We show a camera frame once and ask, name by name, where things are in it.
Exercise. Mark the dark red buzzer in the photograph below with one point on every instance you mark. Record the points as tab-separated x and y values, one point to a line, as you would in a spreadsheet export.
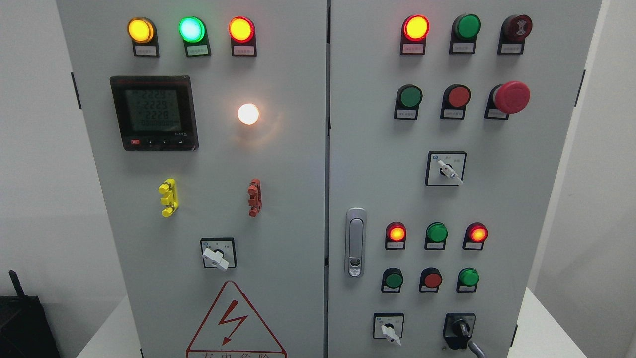
513	33

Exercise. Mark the lit red lamp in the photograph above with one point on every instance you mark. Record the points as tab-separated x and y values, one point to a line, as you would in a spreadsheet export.
395	236
475	236

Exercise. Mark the lit white indicator lamp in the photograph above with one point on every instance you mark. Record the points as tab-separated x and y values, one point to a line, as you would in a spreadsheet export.
248	113

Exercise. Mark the green push button upper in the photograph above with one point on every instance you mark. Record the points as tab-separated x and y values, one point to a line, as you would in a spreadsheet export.
408	99

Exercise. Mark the white selector switch lower right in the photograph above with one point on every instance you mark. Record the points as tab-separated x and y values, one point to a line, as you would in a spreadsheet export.
388	326

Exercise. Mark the lit red lamp lower right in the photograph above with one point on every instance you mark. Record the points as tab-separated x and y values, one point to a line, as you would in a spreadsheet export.
475	236

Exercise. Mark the green indicator lamp top right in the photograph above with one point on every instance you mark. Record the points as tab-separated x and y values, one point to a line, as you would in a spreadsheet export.
464	31

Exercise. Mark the red electrical warning triangle sticker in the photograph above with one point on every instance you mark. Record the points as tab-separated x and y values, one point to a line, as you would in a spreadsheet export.
232	328

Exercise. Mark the lit green indicator lamp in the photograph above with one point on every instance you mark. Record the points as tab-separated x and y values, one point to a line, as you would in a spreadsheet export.
194	36

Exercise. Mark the green push button lower left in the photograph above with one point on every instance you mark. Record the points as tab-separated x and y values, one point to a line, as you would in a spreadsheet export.
392	281

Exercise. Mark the yellow terminal connector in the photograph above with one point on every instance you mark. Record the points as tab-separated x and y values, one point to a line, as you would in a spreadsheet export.
168	190

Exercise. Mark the green lamp lower middle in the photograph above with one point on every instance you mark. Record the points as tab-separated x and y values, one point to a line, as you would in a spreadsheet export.
436	236

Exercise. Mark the grey cabinet door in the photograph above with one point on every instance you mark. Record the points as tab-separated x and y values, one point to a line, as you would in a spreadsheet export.
281	252
379	164

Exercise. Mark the red push button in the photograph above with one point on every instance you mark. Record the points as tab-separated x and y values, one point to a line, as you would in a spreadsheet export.
454	102
430	280

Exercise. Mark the black device with antenna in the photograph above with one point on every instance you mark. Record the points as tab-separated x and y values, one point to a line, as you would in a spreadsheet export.
24	330

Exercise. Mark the red indicator lamp left door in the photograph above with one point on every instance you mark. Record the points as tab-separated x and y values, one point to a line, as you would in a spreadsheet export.
242	33

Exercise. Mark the green push button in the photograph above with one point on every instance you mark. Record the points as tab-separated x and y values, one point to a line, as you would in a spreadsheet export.
408	99
392	281
467	280

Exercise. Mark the digital power meter display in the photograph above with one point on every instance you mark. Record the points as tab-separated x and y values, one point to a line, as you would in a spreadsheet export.
155	113

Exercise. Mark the red emergency stop mushroom button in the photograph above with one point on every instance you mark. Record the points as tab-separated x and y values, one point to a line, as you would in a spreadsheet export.
507	99

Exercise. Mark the white selector switch upper right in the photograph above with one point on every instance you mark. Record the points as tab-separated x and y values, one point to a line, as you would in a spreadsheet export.
445	168

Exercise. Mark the red indicator lamp top right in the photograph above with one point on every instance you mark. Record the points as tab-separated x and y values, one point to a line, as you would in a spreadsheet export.
414	32

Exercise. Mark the green push button lower right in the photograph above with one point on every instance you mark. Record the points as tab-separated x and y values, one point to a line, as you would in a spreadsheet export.
467	280

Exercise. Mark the black knob rotary switch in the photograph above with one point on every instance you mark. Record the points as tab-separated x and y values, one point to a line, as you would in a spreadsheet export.
457	330

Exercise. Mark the silver door latch handle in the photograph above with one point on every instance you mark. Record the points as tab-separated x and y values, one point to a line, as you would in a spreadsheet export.
355	233

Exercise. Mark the yellow indicator lamp top left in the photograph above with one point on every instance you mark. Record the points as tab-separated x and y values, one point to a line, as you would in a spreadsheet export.
143	34

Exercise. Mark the left grey cabinet door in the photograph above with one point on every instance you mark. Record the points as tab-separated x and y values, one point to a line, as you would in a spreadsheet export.
281	252

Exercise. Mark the lit red lamp lower left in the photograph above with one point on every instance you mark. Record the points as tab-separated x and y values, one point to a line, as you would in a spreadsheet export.
395	236

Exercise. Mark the red push button upper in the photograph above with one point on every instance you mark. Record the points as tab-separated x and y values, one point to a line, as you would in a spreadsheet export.
454	102

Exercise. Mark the right grey cabinet door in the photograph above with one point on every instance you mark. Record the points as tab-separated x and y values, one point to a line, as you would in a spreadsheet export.
379	164

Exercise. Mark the white selector switch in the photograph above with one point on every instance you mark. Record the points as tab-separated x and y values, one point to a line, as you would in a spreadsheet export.
445	168
388	326

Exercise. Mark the red push button lower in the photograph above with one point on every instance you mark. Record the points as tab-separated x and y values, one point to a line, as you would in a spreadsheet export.
430	280

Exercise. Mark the white selector switch left door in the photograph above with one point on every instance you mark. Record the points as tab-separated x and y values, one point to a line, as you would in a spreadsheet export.
219	253

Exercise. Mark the red terminal connector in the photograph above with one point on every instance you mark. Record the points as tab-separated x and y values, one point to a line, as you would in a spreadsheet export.
254	197

